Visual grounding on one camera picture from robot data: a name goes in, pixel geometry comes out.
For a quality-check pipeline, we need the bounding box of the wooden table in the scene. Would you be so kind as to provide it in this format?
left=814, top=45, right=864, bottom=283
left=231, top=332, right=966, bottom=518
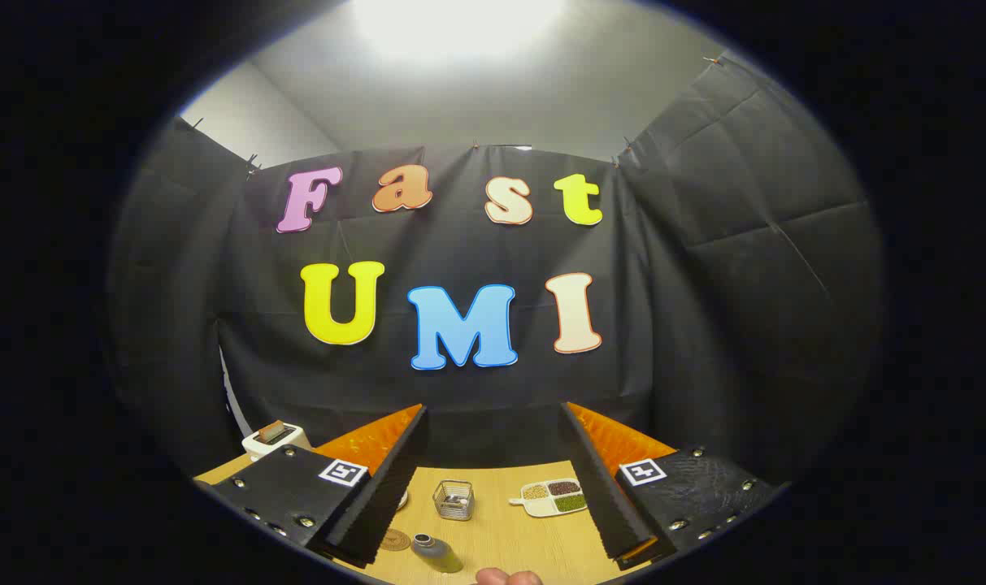
left=193, top=453, right=649, bottom=585

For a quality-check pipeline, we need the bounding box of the white divided dish with beans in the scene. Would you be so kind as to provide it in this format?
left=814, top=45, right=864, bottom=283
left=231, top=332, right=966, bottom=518
left=509, top=479, right=589, bottom=519

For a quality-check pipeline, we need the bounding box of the black backdrop cloth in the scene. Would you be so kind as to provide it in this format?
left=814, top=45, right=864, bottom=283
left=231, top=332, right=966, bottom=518
left=109, top=55, right=885, bottom=490

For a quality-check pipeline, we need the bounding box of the silver bottle with green label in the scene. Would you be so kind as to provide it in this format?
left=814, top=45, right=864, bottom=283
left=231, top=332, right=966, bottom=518
left=410, top=533, right=465, bottom=575

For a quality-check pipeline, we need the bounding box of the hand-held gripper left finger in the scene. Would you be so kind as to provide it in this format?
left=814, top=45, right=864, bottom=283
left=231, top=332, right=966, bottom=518
left=208, top=404, right=428, bottom=570

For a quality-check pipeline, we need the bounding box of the cream toaster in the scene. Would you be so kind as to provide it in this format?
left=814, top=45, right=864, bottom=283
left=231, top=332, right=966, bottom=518
left=242, top=421, right=314, bottom=463

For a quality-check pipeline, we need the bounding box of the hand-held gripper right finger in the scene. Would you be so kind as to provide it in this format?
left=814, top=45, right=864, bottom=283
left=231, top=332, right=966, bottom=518
left=559, top=401, right=780, bottom=570

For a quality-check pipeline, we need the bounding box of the metal wire basket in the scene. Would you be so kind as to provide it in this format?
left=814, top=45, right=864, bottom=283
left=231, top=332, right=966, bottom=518
left=432, top=479, right=476, bottom=522

